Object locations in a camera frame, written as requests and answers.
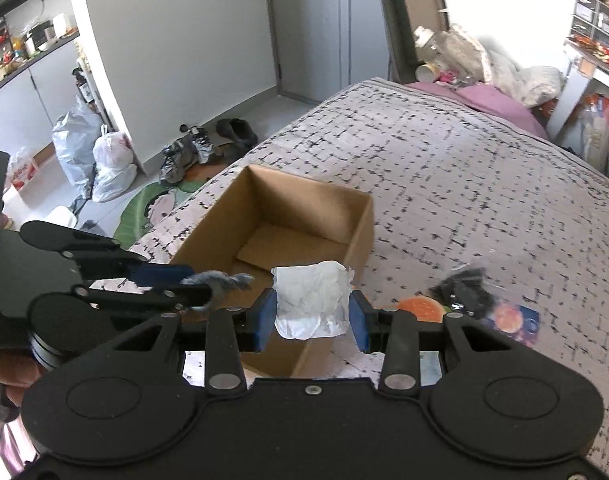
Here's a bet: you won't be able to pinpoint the burger squishy toy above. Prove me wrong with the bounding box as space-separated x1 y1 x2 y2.
397 295 446 323

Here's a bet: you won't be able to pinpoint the black item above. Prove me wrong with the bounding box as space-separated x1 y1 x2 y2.
429 266 495 320

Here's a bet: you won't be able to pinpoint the white soft packet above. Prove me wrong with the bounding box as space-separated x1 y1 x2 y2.
272 260 355 340

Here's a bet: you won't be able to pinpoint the blue planet print packet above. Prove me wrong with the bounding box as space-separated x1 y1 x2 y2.
483 300 540 347

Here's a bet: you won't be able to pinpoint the grey black soft toy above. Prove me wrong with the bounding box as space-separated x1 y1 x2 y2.
181 270 254 312

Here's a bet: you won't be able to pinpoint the person left hand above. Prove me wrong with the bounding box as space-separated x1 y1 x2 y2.
0 346 45 441

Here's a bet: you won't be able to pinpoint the green cartoon floor mat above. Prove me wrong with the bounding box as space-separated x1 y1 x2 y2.
112 180 207 249

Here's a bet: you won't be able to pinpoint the white garbage bag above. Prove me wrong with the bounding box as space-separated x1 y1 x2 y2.
92 125 137 203

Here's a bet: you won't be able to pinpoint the brown cardboard box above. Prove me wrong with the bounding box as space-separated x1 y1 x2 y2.
169 164 376 380

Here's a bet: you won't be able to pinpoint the grey garbage bag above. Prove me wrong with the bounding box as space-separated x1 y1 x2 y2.
52 96 104 198

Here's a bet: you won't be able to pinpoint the grey sneakers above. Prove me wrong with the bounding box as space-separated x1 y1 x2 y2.
159 124 216 185

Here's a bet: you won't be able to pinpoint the white black patterned bedspread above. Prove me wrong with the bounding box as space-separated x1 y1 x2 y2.
128 77 609 476

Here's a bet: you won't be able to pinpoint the kitchen counter cabinet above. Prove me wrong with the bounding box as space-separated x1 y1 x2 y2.
0 36 78 155

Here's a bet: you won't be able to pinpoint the dark slippers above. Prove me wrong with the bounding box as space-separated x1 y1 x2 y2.
216 118 259 152

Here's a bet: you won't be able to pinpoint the pink pillow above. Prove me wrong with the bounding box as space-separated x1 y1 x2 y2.
407 82 547 141

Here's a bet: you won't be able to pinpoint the paper cup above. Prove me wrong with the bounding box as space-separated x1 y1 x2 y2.
415 62 442 82

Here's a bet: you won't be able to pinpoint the clear plastic jar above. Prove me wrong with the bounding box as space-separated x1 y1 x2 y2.
414 25 445 62

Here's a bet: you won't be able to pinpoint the white plastic bags pile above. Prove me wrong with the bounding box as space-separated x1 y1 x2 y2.
442 25 563 108

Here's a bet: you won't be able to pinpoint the white desk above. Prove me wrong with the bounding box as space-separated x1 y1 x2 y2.
545 39 609 181

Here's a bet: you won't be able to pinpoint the brown folded board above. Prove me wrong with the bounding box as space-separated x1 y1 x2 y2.
381 0 450 84

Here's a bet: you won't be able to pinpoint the grey drawer organizer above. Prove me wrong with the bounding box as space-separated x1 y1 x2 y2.
570 0 609 44

